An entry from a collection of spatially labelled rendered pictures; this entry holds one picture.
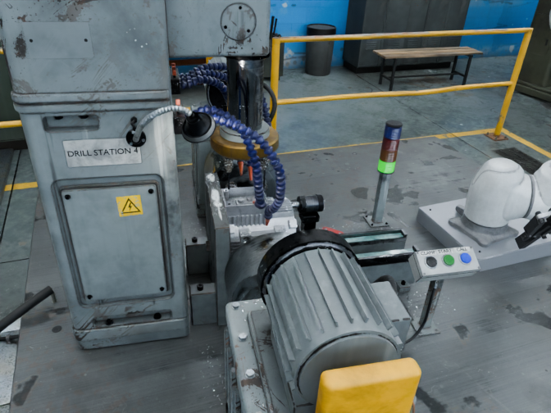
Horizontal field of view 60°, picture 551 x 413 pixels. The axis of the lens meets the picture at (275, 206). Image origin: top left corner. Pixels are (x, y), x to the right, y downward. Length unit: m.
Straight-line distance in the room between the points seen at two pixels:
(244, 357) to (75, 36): 0.66
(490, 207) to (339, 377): 1.25
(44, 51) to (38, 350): 0.81
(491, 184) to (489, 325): 0.47
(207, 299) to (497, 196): 1.02
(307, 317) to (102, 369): 0.79
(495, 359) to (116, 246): 1.06
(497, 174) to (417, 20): 5.41
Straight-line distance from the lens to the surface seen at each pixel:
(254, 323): 0.91
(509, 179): 1.75
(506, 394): 1.44
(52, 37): 1.00
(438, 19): 7.23
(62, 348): 1.46
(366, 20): 6.62
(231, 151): 1.18
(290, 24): 6.68
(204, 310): 1.40
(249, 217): 1.32
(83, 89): 1.02
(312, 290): 0.73
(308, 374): 0.70
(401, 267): 1.59
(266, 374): 0.84
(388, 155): 1.76
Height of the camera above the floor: 1.83
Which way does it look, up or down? 32 degrees down
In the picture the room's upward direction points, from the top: 3 degrees clockwise
